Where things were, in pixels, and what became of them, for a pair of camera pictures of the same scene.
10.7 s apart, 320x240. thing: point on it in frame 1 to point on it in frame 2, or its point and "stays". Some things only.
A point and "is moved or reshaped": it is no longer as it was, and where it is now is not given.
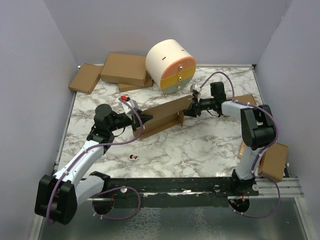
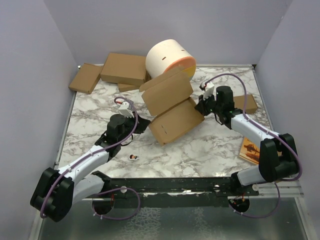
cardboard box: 87,78 stays
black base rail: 178,192 stays
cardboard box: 165,116 is moved or reshaped
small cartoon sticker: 132,157 stays
